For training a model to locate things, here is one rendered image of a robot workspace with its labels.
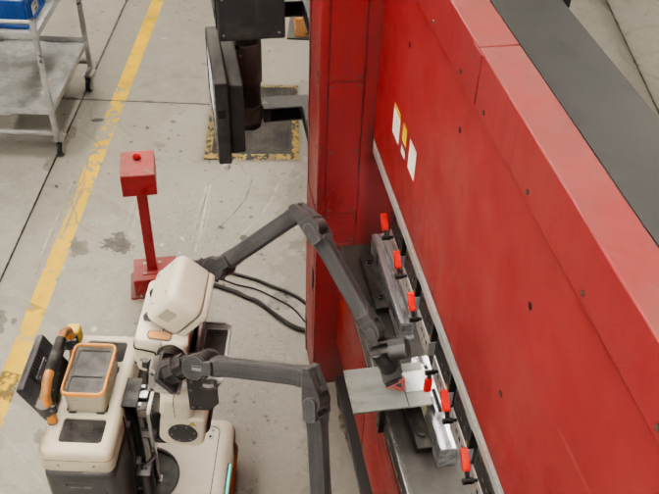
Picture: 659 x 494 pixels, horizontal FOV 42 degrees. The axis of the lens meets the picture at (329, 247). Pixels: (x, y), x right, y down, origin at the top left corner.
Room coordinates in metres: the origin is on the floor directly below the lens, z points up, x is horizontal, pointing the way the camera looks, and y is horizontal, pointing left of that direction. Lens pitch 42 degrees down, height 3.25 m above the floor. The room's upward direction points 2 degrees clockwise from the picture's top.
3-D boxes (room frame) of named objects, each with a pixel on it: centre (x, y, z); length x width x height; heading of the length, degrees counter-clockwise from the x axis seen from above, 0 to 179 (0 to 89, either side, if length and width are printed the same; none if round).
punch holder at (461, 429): (1.51, -0.43, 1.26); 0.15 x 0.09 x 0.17; 11
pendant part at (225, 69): (2.95, 0.43, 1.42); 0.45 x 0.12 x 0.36; 12
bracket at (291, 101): (3.10, 0.17, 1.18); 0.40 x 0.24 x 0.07; 11
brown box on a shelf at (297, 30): (4.37, 0.14, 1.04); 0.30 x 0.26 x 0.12; 0
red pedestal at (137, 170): (3.30, 0.92, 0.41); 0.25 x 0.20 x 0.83; 101
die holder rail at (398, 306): (2.41, -0.25, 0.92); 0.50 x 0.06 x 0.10; 11
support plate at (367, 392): (1.84, -0.21, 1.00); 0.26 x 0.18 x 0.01; 101
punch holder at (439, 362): (1.70, -0.39, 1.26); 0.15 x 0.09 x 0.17; 11
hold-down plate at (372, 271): (2.45, -0.18, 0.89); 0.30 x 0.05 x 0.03; 11
